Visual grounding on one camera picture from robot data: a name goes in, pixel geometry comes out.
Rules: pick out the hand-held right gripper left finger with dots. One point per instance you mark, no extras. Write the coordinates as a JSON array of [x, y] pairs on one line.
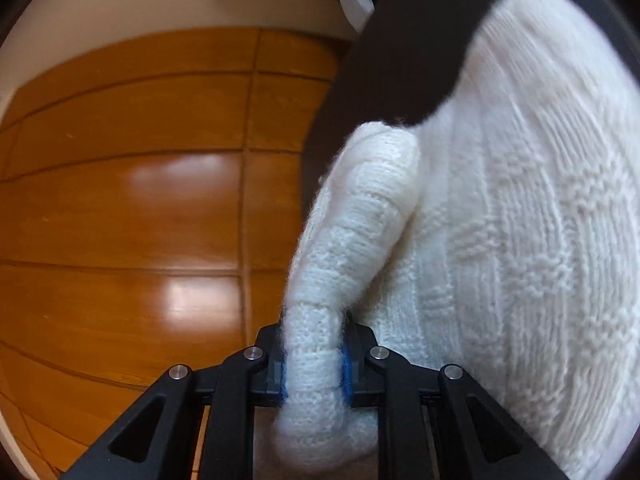
[[274, 365]]

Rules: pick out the black leather massage table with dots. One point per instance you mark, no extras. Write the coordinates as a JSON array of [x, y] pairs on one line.
[[400, 50]]

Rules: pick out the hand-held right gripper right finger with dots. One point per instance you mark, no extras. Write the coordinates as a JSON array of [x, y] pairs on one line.
[[348, 375]]

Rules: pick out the wooden panelled wardrobe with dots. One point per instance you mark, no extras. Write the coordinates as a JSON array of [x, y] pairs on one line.
[[125, 210]]

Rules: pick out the white knit sweater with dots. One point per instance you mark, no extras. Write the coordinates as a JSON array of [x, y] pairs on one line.
[[525, 210]]

